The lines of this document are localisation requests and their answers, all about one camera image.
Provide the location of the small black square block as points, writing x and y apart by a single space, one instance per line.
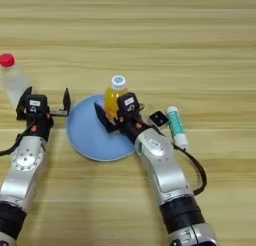
158 119

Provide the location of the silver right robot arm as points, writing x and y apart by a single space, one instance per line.
163 166

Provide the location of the green and white tube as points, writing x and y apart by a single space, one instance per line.
176 126

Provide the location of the blue round plate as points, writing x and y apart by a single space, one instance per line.
86 140

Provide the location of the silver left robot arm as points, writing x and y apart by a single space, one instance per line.
21 176

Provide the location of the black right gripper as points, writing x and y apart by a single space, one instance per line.
131 125

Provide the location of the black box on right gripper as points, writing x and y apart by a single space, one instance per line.
127 103

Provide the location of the orange juice bottle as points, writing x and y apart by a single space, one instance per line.
112 96

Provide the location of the clear bottle with red cap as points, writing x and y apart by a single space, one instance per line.
13 83

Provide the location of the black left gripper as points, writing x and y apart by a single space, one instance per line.
38 123

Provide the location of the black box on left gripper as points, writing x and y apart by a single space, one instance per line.
36 103

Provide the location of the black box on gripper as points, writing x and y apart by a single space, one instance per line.
36 103
127 103

